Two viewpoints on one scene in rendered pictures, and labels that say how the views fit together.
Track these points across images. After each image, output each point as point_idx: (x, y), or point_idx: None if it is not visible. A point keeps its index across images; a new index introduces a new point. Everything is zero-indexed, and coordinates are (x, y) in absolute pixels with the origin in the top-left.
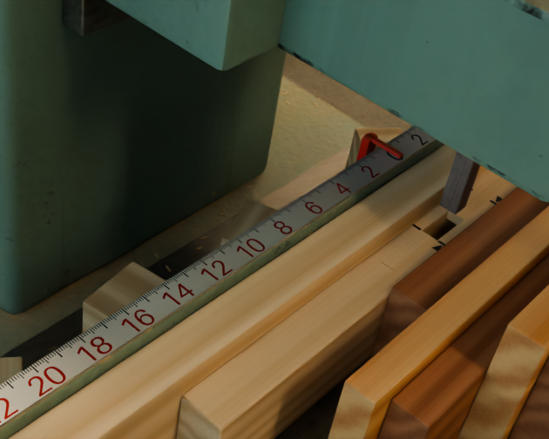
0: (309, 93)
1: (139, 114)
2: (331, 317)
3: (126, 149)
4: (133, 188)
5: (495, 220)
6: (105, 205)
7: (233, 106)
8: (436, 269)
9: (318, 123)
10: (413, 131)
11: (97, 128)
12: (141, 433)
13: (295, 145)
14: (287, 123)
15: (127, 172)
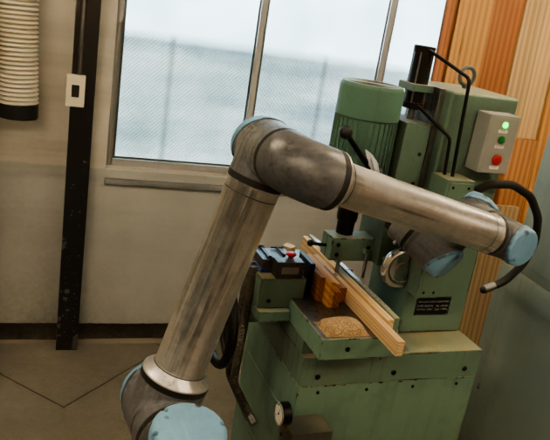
0: (430, 351)
1: (383, 282)
2: (323, 263)
3: (381, 286)
4: (380, 297)
5: (333, 275)
6: (376, 294)
7: (394, 301)
8: (326, 268)
9: (416, 347)
10: (353, 273)
11: (379, 277)
12: (315, 253)
13: (408, 340)
14: (417, 343)
15: (380, 292)
